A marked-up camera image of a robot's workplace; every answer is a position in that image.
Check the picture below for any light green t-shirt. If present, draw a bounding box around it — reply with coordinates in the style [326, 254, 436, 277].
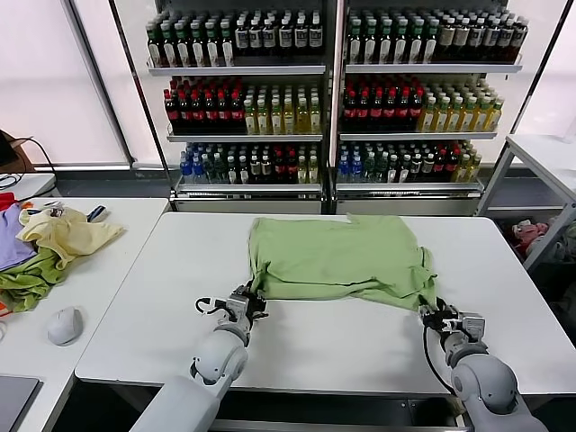
[247, 214, 440, 312]

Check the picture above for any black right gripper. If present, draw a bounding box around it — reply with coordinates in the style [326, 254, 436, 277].
[417, 297, 463, 337]

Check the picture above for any pink clothes heap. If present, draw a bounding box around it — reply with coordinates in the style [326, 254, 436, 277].
[512, 219, 553, 253]

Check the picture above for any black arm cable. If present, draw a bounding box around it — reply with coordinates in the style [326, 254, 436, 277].
[421, 324, 461, 400]
[194, 295, 226, 316]

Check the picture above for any brown cardboard box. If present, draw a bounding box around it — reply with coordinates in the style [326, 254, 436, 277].
[0, 128, 36, 173]

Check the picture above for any metal drink shelf rack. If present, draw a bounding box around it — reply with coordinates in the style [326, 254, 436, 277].
[144, 0, 337, 215]
[335, 0, 530, 216]

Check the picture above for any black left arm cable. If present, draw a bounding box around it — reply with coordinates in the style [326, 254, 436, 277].
[194, 295, 226, 316]

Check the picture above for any dark bottle beige label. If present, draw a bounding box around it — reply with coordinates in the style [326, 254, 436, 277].
[439, 16, 455, 63]
[513, 17, 528, 63]
[499, 17, 515, 63]
[469, 16, 485, 63]
[454, 16, 470, 63]
[484, 16, 500, 63]

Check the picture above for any white computer mouse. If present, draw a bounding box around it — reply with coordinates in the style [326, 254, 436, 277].
[47, 305, 86, 347]

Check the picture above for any pale yellow garment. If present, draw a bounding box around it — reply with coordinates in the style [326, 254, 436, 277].
[16, 205, 127, 271]

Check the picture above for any thin black cable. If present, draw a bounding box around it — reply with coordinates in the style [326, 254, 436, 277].
[17, 136, 62, 199]

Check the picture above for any white metal frame table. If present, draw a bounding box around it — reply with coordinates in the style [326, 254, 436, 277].
[475, 133, 576, 271]

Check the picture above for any dark tea bottle green cap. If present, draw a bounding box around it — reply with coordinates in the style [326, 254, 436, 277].
[409, 17, 425, 64]
[190, 21, 206, 68]
[175, 22, 191, 68]
[204, 21, 221, 68]
[348, 17, 364, 64]
[424, 17, 439, 64]
[220, 21, 235, 68]
[378, 17, 394, 64]
[393, 17, 410, 64]
[147, 22, 164, 68]
[162, 22, 178, 68]
[363, 17, 379, 64]

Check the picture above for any purple garment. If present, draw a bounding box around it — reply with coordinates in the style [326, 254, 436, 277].
[0, 202, 40, 273]

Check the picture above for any grey laptop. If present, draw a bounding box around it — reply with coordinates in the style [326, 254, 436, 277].
[0, 373, 42, 432]

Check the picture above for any black bottle white label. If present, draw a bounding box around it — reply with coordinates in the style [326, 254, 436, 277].
[278, 15, 294, 59]
[234, 16, 250, 59]
[293, 15, 309, 59]
[248, 16, 264, 59]
[308, 15, 323, 59]
[262, 16, 277, 59]

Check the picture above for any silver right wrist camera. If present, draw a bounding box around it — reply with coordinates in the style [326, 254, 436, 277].
[457, 314, 488, 346]

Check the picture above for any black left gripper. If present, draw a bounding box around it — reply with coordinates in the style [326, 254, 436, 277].
[226, 283, 270, 323]

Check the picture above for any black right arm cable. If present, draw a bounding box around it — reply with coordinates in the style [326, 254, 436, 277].
[421, 324, 461, 400]

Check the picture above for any crumpled green garment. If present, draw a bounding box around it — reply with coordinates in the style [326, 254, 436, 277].
[0, 246, 68, 312]

